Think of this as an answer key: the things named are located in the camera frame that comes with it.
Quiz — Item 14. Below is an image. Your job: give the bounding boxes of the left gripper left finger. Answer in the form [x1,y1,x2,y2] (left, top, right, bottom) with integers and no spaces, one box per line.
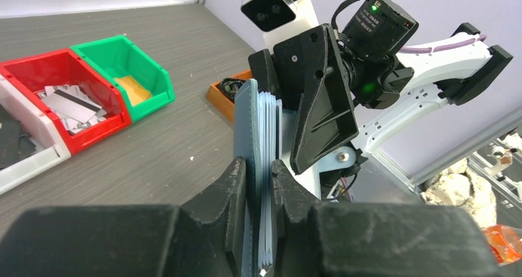
[1,157,247,276]

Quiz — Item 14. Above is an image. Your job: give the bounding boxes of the gold cards in green bin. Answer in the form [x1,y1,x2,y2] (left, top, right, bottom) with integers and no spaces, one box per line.
[114,75,152,106]

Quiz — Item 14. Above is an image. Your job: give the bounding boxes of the black cards in white bin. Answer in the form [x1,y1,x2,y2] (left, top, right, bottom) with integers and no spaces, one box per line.
[1,106,36,170]

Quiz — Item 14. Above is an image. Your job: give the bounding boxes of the green plastic bin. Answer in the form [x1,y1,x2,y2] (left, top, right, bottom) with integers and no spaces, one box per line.
[71,35,175,122]

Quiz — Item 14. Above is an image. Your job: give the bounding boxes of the rolled belt top left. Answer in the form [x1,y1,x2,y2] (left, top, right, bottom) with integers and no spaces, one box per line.
[217,78,246,103]

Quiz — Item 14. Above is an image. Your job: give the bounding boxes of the orange compartment tray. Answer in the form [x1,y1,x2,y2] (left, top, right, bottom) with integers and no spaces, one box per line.
[206,70,252,123]

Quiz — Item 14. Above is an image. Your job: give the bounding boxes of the silver cards in red bin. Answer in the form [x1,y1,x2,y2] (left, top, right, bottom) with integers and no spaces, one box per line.
[36,84,107,135]

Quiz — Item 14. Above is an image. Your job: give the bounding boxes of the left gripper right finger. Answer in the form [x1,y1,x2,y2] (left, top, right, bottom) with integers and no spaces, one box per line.
[271,160,502,276]

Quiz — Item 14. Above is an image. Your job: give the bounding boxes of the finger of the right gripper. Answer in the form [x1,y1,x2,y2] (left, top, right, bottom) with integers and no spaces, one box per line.
[290,30,358,174]

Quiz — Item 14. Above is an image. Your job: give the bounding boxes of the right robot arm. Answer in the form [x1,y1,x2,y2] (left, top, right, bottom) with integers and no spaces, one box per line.
[241,0,512,174]

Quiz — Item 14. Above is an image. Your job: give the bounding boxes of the red plastic bin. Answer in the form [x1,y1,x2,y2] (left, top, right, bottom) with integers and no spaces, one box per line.
[1,49,132,155]

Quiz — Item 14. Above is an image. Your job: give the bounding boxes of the white plastic bin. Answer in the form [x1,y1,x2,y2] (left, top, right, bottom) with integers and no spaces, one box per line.
[1,77,71,194]

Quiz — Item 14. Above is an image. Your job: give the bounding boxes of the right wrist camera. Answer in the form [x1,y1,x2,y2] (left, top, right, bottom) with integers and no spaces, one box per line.
[240,0,319,51]

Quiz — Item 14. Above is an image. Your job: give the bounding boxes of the blue leather card holder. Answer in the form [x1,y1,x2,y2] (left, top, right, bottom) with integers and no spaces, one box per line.
[233,78,357,277]

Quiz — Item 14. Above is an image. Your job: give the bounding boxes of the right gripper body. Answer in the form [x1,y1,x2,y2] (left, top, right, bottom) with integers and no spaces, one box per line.
[248,23,339,111]

